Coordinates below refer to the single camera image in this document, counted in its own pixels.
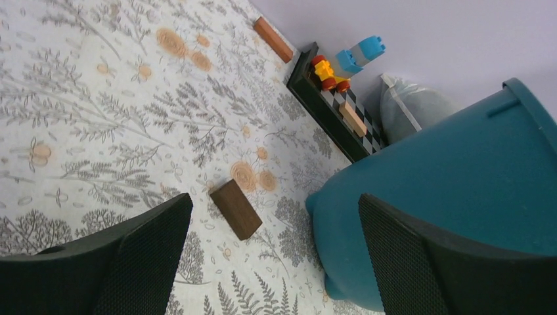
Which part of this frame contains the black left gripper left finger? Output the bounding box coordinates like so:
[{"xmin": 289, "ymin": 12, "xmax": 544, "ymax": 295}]
[{"xmin": 1, "ymin": 193, "xmax": 193, "ymax": 314}]

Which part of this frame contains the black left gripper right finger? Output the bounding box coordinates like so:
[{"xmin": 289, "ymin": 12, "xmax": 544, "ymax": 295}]
[{"xmin": 359, "ymin": 194, "xmax": 556, "ymax": 314}]

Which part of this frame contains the teal plastic trash bin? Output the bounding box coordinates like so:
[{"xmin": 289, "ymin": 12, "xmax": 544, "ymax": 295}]
[{"xmin": 306, "ymin": 78, "xmax": 556, "ymax": 312}]

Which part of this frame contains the dark brown wooden block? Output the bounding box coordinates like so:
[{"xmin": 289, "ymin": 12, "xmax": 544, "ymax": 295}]
[{"xmin": 210, "ymin": 179, "xmax": 262, "ymax": 241}]

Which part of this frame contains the large translucent bag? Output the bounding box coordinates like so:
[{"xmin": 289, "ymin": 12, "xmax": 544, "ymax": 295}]
[{"xmin": 379, "ymin": 73, "xmax": 462, "ymax": 144}]

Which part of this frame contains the floral table mat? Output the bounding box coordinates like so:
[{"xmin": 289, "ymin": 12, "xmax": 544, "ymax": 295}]
[{"xmin": 1, "ymin": 1, "xmax": 365, "ymax": 314}]

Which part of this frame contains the black checkered tray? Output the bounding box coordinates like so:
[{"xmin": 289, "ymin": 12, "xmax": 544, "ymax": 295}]
[{"xmin": 286, "ymin": 42, "xmax": 388, "ymax": 162}]

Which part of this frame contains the light wooden block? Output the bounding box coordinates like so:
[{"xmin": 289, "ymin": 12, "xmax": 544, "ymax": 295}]
[{"xmin": 339, "ymin": 101, "xmax": 367, "ymax": 138}]

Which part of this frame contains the orange-brown wooden block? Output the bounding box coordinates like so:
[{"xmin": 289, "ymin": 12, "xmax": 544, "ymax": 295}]
[{"xmin": 253, "ymin": 16, "xmax": 294, "ymax": 63}]

